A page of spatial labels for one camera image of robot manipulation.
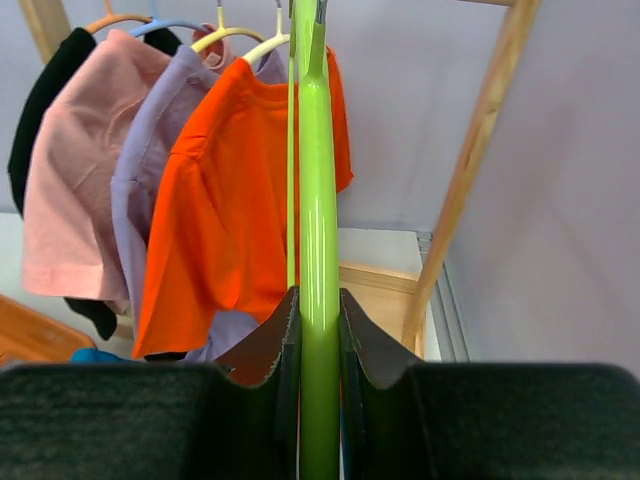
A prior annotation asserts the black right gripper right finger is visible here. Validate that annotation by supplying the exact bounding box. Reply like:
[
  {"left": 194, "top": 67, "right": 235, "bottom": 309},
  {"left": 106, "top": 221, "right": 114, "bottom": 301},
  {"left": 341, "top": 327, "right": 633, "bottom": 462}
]
[{"left": 339, "top": 288, "right": 424, "bottom": 479}]

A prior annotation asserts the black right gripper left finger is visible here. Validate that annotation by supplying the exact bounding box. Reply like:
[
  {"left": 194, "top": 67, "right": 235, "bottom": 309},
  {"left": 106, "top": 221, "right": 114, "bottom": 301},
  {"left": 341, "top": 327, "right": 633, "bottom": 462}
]
[{"left": 214, "top": 287, "right": 301, "bottom": 479}]

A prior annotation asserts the green clothes hanger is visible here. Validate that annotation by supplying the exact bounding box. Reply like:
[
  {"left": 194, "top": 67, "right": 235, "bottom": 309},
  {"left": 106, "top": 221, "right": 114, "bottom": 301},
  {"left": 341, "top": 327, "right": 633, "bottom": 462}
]
[{"left": 289, "top": 1, "right": 340, "bottom": 479}]

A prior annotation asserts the blue t shirt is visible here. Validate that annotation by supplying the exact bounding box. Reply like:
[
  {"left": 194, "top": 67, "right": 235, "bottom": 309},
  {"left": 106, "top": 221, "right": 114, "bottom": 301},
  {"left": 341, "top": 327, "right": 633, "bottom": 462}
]
[{"left": 69, "top": 348, "right": 131, "bottom": 364}]

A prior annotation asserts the orange t shirt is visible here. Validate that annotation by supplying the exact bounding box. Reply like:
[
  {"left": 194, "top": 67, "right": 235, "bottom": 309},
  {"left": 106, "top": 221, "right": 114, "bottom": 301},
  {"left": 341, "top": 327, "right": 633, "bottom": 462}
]
[{"left": 131, "top": 45, "right": 355, "bottom": 360}]

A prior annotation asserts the black t shirt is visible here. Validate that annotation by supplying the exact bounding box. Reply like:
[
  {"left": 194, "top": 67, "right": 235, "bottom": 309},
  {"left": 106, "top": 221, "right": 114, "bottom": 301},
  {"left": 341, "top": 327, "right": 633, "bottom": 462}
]
[{"left": 5, "top": 25, "right": 184, "bottom": 342}]

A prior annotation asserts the pink t shirt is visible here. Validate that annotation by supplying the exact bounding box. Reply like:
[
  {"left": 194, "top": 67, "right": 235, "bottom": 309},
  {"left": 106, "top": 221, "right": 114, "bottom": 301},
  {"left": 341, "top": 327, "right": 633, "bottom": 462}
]
[{"left": 22, "top": 30, "right": 173, "bottom": 313}]

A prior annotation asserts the cream clothes hanger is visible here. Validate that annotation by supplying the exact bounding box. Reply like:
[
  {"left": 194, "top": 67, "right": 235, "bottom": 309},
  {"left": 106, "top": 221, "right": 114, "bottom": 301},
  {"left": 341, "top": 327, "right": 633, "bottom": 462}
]
[{"left": 242, "top": 0, "right": 294, "bottom": 65}]

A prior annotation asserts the yellow clothes hanger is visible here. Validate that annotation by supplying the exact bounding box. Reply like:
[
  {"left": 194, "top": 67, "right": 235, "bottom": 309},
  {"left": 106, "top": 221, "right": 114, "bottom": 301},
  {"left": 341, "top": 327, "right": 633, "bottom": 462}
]
[{"left": 191, "top": 0, "right": 264, "bottom": 54}]

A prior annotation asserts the light blue clothes hanger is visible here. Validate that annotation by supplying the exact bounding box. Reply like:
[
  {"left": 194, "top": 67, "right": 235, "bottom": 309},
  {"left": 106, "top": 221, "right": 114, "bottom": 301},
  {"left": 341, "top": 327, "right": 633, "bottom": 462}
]
[{"left": 129, "top": 0, "right": 205, "bottom": 37}]

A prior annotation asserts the orange clothes hanger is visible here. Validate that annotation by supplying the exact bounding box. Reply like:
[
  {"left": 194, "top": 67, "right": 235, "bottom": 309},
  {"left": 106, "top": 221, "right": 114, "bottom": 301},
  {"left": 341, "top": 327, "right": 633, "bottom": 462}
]
[{"left": 84, "top": 0, "right": 152, "bottom": 34}]

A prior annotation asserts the orange plastic basket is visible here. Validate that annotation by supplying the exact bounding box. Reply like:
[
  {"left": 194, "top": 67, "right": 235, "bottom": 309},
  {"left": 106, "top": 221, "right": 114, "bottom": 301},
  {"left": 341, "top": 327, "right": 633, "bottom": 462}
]
[{"left": 1, "top": 295, "right": 96, "bottom": 367}]

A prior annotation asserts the wooden clothes rack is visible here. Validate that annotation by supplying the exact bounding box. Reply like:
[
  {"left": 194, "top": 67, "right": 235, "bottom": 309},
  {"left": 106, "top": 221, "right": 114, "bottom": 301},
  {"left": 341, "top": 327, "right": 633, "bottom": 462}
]
[{"left": 17, "top": 0, "right": 544, "bottom": 361}]

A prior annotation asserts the right aluminium frame post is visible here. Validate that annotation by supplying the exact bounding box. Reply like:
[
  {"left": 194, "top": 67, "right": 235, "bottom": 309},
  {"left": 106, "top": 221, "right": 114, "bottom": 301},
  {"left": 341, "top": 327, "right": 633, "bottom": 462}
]
[{"left": 418, "top": 256, "right": 470, "bottom": 362}]

